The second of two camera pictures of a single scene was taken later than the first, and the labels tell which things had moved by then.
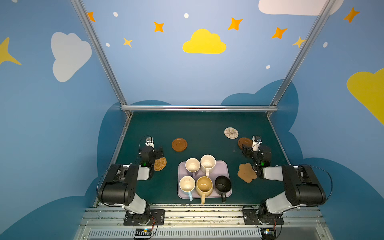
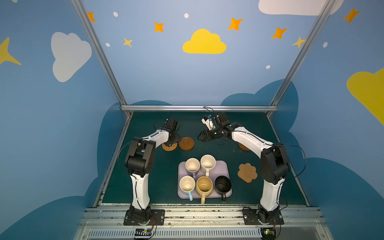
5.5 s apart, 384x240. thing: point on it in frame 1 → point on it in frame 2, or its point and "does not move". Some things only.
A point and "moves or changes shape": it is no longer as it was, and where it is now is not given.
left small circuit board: x=143 y=233 does not move
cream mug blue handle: x=187 y=184 does not move
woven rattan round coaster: x=159 y=164 → x=169 y=148
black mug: x=223 y=185 does not move
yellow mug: x=204 y=187 does not move
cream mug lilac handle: x=192 y=165 does not move
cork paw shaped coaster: x=247 y=173 does not move
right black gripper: x=247 y=151 → x=212 y=134
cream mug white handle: x=207 y=162 does not move
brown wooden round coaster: x=179 y=144 moves or changes shape
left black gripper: x=157 y=153 → x=173 y=138
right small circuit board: x=268 y=233 does not move
